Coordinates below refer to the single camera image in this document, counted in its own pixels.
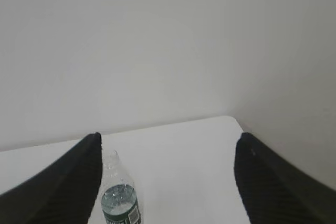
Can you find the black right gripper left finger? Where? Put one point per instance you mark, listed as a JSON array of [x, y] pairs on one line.
[[64, 192]]

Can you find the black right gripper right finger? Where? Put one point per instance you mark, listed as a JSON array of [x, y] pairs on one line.
[[274, 191]]

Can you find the clear plastic water bottle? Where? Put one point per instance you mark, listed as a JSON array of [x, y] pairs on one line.
[[118, 196]]

